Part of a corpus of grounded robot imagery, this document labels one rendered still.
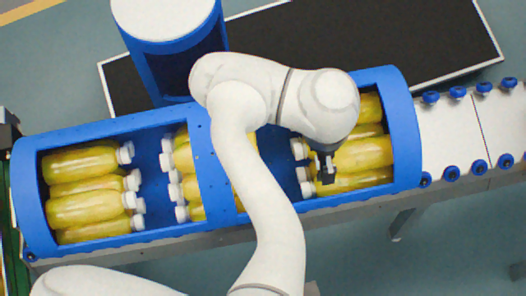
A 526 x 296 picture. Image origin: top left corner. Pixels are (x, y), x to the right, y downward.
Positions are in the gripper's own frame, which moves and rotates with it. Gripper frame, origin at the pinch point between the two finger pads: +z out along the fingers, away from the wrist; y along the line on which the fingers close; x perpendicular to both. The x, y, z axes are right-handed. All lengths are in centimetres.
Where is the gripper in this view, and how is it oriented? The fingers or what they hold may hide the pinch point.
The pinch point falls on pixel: (320, 159)
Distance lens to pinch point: 156.5
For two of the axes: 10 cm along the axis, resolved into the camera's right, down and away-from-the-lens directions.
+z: 0.3, 2.9, 9.6
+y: -1.9, -9.4, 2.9
